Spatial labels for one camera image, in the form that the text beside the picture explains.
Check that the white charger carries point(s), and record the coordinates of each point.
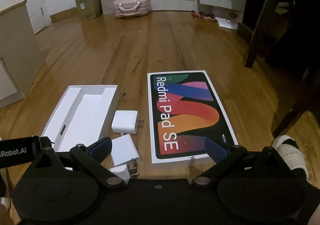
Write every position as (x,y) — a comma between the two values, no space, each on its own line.
(124,122)
(125,151)

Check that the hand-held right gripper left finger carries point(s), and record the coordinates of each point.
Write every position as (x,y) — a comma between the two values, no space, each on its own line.
(103,146)

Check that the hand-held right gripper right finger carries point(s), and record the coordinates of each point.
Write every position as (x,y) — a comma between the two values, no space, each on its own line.
(216,147)

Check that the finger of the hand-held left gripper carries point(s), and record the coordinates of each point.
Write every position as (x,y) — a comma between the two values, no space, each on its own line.
(46,143)

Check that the brown cardboard box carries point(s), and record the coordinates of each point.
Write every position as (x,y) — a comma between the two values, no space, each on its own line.
(88,3)

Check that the dark wooden chair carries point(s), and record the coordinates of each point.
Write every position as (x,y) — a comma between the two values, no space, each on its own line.
(282,15)

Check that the person's leg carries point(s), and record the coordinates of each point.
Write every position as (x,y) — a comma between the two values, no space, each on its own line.
(315,197)

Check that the beige cabinet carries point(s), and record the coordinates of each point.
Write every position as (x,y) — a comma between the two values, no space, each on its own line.
(17,52)

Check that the white slipper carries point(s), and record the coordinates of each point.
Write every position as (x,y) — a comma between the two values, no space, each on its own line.
(291,155)

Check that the pink suitcase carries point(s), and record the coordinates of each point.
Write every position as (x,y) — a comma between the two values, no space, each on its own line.
(132,8)

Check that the red wrappers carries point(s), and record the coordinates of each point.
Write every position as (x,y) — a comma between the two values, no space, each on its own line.
(205,15)

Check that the white paper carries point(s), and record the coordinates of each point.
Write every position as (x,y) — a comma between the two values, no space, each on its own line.
(227,23)

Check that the Redmi Pad tablet box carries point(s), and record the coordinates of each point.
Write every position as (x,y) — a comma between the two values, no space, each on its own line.
(182,115)

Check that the white box tray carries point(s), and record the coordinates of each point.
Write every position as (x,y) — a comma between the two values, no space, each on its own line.
(82,115)

